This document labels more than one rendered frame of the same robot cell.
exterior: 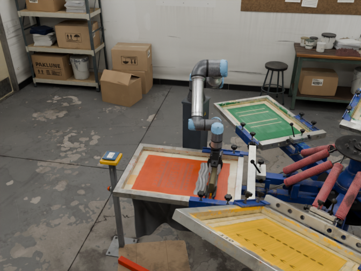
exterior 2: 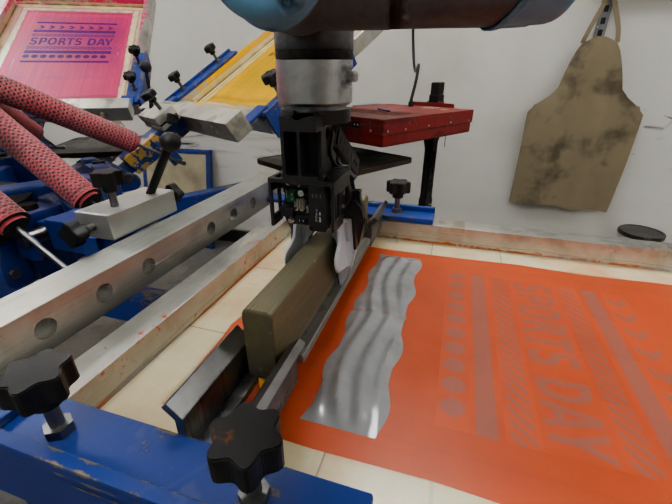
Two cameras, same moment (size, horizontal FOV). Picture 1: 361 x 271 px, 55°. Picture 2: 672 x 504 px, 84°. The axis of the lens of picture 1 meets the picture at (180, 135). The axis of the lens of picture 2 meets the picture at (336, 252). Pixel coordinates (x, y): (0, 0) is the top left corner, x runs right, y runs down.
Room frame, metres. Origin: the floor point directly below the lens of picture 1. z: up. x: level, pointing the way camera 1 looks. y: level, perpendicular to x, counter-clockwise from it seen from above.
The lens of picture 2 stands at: (2.29, -0.16, 1.24)
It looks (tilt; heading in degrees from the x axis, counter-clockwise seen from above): 26 degrees down; 186
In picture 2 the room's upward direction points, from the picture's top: straight up
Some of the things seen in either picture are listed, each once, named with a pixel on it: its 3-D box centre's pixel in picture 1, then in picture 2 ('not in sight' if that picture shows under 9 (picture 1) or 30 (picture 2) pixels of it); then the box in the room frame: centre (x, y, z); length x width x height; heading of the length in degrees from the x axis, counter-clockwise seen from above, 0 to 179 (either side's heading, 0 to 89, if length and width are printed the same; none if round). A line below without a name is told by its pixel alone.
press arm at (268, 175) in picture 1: (268, 178); (108, 233); (1.80, -0.57, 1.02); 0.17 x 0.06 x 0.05; 79
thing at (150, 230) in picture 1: (169, 219); not in sight; (1.72, 0.07, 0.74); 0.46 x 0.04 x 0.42; 79
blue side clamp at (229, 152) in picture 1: (222, 154); (157, 485); (2.14, -0.31, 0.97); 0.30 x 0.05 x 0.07; 79
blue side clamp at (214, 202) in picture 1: (214, 205); (355, 219); (1.59, -0.20, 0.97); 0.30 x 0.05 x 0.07; 79
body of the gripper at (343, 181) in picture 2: (216, 153); (315, 168); (1.89, -0.23, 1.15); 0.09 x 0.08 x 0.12; 169
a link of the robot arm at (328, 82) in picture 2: (216, 143); (317, 86); (1.89, -0.23, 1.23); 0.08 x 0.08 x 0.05
